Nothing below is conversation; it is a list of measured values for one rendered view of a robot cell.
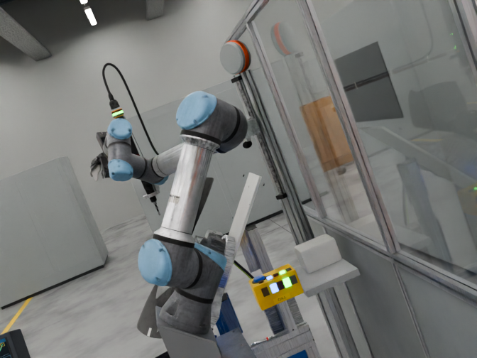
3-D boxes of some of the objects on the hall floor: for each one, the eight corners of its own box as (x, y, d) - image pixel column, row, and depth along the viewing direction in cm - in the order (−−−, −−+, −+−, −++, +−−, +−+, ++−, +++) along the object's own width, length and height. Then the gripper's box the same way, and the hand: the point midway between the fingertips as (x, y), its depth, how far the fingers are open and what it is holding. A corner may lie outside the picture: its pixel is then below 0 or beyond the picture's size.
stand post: (341, 448, 263) (253, 224, 250) (348, 459, 254) (257, 226, 241) (333, 452, 263) (244, 227, 249) (338, 463, 254) (247, 231, 240)
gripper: (95, 165, 187) (88, 192, 205) (138, 159, 194) (127, 186, 211) (89, 143, 190) (82, 171, 208) (132, 138, 197) (121, 166, 214)
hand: (103, 171), depth 210 cm, fingers open, 8 cm apart
